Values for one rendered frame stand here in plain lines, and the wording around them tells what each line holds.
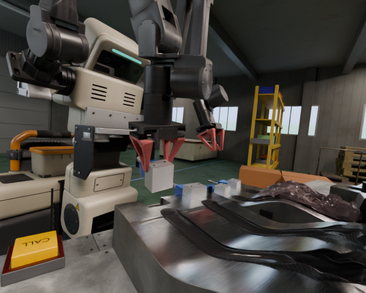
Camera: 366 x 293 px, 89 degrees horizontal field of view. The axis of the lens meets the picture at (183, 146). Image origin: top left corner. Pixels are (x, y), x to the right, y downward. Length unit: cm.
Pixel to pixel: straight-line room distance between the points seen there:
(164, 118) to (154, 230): 20
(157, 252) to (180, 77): 26
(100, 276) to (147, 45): 39
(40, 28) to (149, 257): 49
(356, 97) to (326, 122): 102
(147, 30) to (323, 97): 771
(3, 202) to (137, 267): 66
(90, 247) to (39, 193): 52
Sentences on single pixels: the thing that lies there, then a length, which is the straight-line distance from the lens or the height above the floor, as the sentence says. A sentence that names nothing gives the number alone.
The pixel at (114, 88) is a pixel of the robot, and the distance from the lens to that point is 73.
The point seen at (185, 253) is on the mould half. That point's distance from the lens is 30.
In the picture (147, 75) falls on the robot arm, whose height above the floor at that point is 114.
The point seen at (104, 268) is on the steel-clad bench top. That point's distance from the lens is 41.
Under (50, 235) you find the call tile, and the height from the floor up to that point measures 84.
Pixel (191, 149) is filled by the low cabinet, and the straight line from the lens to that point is 657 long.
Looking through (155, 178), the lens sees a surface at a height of 95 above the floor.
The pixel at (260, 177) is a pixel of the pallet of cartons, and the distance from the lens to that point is 336.
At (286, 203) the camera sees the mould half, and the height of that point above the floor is 90.
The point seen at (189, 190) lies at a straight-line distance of 46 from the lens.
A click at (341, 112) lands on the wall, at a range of 790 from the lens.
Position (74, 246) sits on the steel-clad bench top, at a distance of 48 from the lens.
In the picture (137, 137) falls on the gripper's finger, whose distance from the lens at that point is 36.
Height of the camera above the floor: 105
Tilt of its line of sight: 4 degrees down
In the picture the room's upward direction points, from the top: 5 degrees clockwise
